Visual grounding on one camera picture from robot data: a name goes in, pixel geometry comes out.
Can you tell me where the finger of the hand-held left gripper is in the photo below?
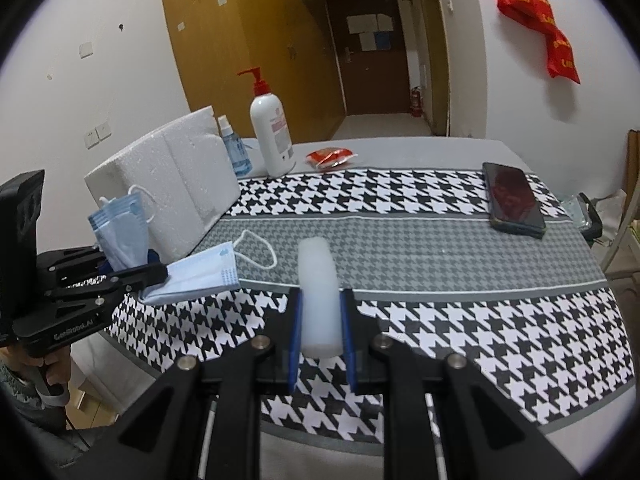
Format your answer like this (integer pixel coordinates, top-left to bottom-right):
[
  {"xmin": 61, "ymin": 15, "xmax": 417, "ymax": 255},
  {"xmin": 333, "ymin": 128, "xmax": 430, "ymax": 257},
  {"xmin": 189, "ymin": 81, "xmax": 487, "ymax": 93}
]
[
  {"xmin": 60, "ymin": 261, "xmax": 169, "ymax": 302},
  {"xmin": 37, "ymin": 246, "xmax": 162, "ymax": 275}
]

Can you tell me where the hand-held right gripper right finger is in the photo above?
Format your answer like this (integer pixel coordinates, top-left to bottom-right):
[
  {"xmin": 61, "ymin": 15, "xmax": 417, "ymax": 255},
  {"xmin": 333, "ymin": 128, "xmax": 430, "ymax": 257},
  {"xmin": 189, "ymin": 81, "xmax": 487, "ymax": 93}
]
[{"xmin": 340, "ymin": 288, "xmax": 583, "ymax": 480}]

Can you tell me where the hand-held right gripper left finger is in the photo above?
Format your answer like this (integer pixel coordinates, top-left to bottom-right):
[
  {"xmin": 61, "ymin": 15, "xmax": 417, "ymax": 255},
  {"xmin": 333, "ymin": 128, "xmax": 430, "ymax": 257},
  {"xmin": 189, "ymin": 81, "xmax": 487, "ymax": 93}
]
[{"xmin": 86, "ymin": 288, "xmax": 306, "ymax": 480}]

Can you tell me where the blue face mask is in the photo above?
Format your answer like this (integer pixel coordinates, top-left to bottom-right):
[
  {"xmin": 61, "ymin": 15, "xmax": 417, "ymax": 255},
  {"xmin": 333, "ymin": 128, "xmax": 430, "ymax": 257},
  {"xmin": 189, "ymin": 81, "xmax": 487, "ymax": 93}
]
[
  {"xmin": 88, "ymin": 185, "xmax": 157, "ymax": 272},
  {"xmin": 136, "ymin": 230, "xmax": 278, "ymax": 306}
]

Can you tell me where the white foam box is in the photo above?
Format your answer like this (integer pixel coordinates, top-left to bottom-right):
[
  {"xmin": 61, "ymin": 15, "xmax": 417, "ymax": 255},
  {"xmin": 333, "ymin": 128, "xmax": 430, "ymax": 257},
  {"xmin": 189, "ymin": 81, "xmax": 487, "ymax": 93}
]
[{"xmin": 84, "ymin": 106, "xmax": 241, "ymax": 261}]

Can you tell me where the person's left hand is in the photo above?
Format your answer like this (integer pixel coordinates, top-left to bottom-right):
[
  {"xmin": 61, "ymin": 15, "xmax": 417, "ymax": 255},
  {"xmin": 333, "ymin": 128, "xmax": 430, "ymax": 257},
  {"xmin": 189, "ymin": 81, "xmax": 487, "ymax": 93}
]
[{"xmin": 31, "ymin": 346, "xmax": 74, "ymax": 406}]

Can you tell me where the houndstooth tablecloth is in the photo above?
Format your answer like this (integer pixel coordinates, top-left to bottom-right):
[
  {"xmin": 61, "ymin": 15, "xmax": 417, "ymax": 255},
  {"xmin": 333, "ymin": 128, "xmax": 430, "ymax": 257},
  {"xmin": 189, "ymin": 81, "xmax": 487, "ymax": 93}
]
[{"xmin": 107, "ymin": 167, "xmax": 633, "ymax": 443}]

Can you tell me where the small blue spray bottle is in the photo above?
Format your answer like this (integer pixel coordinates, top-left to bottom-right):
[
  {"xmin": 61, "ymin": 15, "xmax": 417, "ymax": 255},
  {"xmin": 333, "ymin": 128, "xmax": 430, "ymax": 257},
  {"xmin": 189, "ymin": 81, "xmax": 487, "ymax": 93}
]
[{"xmin": 216, "ymin": 115, "xmax": 253, "ymax": 178}]

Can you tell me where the red snack packet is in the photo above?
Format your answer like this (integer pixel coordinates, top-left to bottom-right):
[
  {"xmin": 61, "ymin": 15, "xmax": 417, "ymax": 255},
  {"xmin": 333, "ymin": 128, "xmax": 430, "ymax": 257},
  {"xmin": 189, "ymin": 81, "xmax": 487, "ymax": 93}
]
[{"xmin": 306, "ymin": 146, "xmax": 358, "ymax": 171}]

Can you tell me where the white pump bottle red cap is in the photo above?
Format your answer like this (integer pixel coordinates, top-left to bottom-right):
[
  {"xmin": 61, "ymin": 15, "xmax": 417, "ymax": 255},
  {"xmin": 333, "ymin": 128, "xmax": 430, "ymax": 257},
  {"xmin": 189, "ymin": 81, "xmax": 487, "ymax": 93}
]
[{"xmin": 236, "ymin": 66, "xmax": 295, "ymax": 178}]

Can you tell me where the black smartphone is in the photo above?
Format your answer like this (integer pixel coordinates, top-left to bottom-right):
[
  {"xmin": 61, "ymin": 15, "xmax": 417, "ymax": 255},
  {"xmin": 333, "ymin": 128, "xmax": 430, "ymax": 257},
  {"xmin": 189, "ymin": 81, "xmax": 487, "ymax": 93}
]
[{"xmin": 482, "ymin": 161, "xmax": 547, "ymax": 239}]

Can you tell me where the wooden wardrobe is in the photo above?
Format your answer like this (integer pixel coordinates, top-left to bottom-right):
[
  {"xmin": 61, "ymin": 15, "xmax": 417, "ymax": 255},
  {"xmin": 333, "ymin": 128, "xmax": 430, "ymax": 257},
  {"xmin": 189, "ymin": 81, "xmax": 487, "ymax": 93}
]
[{"xmin": 157, "ymin": 0, "xmax": 347, "ymax": 147}]

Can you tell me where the dark brown door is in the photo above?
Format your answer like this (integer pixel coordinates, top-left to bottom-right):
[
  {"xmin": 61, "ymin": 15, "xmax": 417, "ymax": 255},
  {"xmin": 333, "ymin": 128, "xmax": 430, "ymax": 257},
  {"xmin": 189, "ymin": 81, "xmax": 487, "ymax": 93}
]
[{"xmin": 325, "ymin": 0, "xmax": 418, "ymax": 116}]

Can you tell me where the light wooden side door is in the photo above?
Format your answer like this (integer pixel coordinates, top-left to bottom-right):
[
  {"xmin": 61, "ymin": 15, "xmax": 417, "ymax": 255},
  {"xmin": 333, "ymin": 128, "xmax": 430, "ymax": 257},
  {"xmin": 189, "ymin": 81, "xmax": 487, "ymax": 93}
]
[{"xmin": 414, "ymin": 0, "xmax": 451, "ymax": 136}]

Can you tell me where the white paper notice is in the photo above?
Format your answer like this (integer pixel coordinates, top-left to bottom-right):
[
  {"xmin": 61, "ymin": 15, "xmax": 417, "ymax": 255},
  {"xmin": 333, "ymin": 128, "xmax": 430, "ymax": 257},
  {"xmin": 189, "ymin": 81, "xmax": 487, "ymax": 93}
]
[{"xmin": 346, "ymin": 13, "xmax": 393, "ymax": 52}]

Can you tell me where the red hanging bag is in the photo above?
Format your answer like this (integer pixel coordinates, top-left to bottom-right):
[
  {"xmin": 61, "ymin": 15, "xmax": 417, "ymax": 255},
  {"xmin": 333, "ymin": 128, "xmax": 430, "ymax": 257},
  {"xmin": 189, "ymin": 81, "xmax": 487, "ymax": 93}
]
[{"xmin": 493, "ymin": 0, "xmax": 581, "ymax": 85}]

